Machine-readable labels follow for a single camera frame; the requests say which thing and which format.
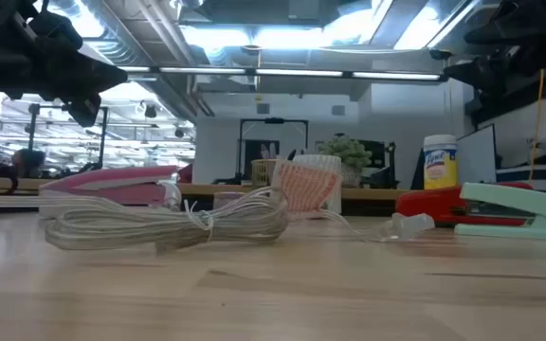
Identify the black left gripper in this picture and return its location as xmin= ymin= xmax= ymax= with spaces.
xmin=0 ymin=0 xmax=129 ymax=129

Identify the clear wire bundle pink tag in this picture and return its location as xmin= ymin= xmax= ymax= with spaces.
xmin=44 ymin=158 xmax=436 ymax=253

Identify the white textured pen cup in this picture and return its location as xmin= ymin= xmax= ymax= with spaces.
xmin=293 ymin=153 xmax=343 ymax=215

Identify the person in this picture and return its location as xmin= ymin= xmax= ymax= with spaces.
xmin=10 ymin=148 xmax=47 ymax=179

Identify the pink stapler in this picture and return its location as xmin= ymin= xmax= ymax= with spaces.
xmin=38 ymin=165 xmax=182 ymax=220

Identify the white board panel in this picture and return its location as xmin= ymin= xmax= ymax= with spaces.
xmin=456 ymin=123 xmax=499 ymax=187

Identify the yellow Lysol wipes canister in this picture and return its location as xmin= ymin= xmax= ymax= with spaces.
xmin=422 ymin=134 xmax=459 ymax=190

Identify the black white striped box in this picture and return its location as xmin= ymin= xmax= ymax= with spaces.
xmin=495 ymin=162 xmax=546 ymax=194

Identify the mint green stapler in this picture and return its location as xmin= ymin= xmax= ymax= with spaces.
xmin=453 ymin=181 xmax=546 ymax=242

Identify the red stapler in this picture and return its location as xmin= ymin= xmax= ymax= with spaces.
xmin=394 ymin=181 xmax=536 ymax=228

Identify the green potted succulent plant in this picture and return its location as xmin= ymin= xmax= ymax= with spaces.
xmin=317 ymin=134 xmax=373 ymax=188

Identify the orange wooden desk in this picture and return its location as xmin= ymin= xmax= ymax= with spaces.
xmin=0 ymin=175 xmax=414 ymax=204

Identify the long ceiling light bar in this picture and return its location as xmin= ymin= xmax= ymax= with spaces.
xmin=118 ymin=65 xmax=447 ymax=82

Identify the black ceiling camera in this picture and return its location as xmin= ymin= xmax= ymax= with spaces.
xmin=428 ymin=47 xmax=454 ymax=62

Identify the yellow cable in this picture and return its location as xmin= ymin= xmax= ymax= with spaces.
xmin=528 ymin=68 xmax=546 ymax=184

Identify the gold wire pen cup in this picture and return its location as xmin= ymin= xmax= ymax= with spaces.
xmin=250 ymin=158 xmax=280 ymax=188

